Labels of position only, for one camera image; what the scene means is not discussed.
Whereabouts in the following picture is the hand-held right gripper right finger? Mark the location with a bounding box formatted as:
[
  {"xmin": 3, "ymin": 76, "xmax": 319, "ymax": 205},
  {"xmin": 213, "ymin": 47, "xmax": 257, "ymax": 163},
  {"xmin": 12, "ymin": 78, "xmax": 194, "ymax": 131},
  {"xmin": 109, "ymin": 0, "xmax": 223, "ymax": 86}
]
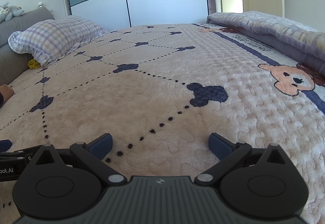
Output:
[{"xmin": 194, "ymin": 133, "xmax": 295, "ymax": 186}]

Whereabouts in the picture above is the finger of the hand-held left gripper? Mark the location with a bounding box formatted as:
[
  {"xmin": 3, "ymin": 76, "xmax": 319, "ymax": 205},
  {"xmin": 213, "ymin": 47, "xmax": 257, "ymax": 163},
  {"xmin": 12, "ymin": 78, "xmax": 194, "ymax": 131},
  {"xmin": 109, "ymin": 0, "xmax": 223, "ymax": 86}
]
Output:
[{"xmin": 0, "ymin": 139, "xmax": 13, "ymax": 153}]

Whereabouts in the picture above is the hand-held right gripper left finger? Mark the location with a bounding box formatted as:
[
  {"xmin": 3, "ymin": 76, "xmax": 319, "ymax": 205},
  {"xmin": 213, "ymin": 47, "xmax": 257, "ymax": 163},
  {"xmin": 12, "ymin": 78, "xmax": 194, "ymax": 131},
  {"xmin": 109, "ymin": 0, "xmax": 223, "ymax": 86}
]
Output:
[{"xmin": 25, "ymin": 133, "xmax": 127, "ymax": 185}]

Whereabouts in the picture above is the peach folded garment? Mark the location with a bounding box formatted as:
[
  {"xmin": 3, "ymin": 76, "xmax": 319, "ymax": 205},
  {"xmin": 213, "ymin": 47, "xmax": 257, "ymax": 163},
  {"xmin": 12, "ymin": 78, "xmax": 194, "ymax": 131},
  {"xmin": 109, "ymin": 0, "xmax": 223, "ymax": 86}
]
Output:
[{"xmin": 0, "ymin": 84, "xmax": 15, "ymax": 100}]

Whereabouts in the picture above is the beige printed blanket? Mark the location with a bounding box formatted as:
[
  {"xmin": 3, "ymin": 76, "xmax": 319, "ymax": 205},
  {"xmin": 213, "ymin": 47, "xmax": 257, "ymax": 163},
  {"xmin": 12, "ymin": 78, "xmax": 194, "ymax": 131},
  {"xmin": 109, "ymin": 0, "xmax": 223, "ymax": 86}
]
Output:
[{"xmin": 0, "ymin": 24, "xmax": 325, "ymax": 224}]

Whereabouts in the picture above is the checked pillow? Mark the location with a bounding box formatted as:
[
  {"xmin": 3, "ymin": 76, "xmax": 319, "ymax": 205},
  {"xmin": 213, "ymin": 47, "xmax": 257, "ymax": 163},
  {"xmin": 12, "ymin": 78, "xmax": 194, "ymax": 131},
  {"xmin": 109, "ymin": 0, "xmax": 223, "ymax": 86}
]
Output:
[{"xmin": 8, "ymin": 16, "xmax": 108, "ymax": 67}]

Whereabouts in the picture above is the grey padded headboard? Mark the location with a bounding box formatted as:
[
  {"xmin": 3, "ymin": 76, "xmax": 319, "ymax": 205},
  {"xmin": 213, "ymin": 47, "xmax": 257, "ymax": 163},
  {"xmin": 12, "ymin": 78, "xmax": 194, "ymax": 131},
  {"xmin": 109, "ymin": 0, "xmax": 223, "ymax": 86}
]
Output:
[{"xmin": 0, "ymin": 8, "xmax": 55, "ymax": 85}]

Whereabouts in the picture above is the folded grey quilt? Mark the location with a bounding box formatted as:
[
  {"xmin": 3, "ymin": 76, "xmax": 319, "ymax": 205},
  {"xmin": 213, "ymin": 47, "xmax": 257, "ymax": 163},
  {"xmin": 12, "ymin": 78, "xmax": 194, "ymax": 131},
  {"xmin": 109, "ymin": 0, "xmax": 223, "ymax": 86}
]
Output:
[{"xmin": 206, "ymin": 10, "xmax": 325, "ymax": 86}]

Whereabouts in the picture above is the blue and white plush toy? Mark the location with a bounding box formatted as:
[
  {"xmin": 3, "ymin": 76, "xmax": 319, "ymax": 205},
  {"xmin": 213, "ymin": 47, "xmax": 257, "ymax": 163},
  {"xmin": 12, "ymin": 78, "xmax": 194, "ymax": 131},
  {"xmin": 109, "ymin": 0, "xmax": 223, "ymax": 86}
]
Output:
[{"xmin": 0, "ymin": 2, "xmax": 25, "ymax": 24}]

